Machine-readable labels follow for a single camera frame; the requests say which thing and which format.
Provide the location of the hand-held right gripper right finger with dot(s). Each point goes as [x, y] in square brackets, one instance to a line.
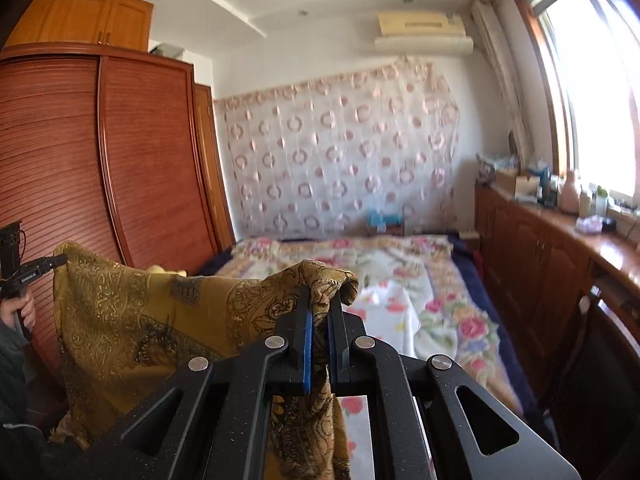
[334, 345]

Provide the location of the mustard patterned shirt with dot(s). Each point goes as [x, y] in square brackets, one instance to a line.
[125, 320]

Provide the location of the white jug bottle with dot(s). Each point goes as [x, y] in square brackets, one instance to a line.
[569, 195]

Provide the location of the white window drape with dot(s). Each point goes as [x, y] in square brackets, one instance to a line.
[505, 75]

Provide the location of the grey box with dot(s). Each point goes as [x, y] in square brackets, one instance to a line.
[167, 50]

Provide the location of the sheer circle-patterned curtain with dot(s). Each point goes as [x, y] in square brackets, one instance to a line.
[340, 150]

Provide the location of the black chair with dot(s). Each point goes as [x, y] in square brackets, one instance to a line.
[600, 385]

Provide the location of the person's left forearm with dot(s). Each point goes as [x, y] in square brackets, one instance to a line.
[15, 385]

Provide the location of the low wooden cabinet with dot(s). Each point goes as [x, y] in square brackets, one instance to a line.
[540, 270]

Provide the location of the cardboard box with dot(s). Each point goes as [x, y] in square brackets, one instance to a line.
[515, 185]

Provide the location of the red-brown louvered wardrobe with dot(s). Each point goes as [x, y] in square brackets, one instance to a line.
[100, 160]

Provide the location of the green-capped white bottle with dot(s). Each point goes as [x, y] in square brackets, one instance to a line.
[601, 202]

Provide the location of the floral blanket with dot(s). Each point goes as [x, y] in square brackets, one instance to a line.
[430, 300]

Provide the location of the wall air conditioner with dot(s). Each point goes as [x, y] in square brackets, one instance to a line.
[425, 30]

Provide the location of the wooden framed window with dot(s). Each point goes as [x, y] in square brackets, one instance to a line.
[595, 85]

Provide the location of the person's left hand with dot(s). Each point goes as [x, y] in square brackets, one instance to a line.
[7, 312]

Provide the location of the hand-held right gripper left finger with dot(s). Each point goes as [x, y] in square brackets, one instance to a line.
[306, 350]

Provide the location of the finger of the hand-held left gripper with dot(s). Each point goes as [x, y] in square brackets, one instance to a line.
[47, 263]

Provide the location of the orange wooden upper cabinet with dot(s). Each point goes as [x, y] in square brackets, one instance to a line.
[80, 20]

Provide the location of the yellow plush toy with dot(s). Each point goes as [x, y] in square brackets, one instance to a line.
[167, 271]

